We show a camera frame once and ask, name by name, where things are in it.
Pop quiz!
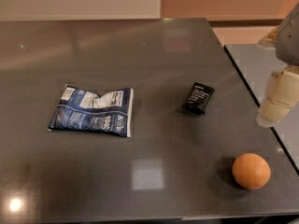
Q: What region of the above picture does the grey side table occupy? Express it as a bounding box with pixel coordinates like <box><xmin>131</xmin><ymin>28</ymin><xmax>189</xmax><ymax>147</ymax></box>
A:
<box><xmin>223</xmin><ymin>43</ymin><xmax>299</xmax><ymax>175</ymax></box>

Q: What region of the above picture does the blue chip bag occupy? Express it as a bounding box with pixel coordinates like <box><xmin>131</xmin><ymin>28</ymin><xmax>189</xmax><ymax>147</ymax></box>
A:
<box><xmin>48</xmin><ymin>85</ymin><xmax>134</xmax><ymax>137</ymax></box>

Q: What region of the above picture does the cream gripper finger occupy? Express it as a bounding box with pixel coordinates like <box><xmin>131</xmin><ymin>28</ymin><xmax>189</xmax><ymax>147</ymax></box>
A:
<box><xmin>257</xmin><ymin>27</ymin><xmax>278</xmax><ymax>49</ymax></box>

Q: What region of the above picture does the small black snack packet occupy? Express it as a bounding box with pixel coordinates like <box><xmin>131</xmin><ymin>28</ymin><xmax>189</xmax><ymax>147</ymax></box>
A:
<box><xmin>183</xmin><ymin>82</ymin><xmax>215</xmax><ymax>115</ymax></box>

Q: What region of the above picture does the orange fruit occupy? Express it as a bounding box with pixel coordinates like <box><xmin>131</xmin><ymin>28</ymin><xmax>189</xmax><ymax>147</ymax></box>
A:
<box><xmin>232</xmin><ymin>153</ymin><xmax>271</xmax><ymax>189</ymax></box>

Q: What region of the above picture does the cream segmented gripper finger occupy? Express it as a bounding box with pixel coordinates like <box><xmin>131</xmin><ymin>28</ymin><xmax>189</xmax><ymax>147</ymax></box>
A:
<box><xmin>256</xmin><ymin>65</ymin><xmax>299</xmax><ymax>128</ymax></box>

